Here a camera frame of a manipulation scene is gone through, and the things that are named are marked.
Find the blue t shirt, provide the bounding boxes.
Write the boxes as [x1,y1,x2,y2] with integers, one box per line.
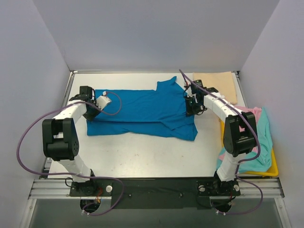
[86,76,198,141]

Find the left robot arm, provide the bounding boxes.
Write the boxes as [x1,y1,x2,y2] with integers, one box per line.
[42,86,100,196]

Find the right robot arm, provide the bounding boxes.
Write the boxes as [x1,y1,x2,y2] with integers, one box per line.
[183,80,257,194]

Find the folded beige t shirt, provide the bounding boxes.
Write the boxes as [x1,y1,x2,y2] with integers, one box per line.
[193,72,238,105]

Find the pink t shirt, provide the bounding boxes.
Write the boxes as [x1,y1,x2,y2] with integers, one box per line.
[218,106,262,163]

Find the mint green t shirt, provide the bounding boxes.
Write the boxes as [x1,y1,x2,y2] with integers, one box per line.
[216,107,274,174]

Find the yellow plastic tray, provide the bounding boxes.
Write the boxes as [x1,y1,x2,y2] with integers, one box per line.
[219,118,279,178]

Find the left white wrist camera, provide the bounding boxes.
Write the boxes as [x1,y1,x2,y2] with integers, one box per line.
[96,91,112,110]

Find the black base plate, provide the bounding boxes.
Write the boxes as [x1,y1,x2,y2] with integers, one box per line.
[69,177,240,211]

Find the aluminium front rail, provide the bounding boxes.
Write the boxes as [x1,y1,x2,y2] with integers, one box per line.
[28,178,285,199]

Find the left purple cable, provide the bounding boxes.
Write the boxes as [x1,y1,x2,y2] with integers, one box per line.
[16,91,125,217]

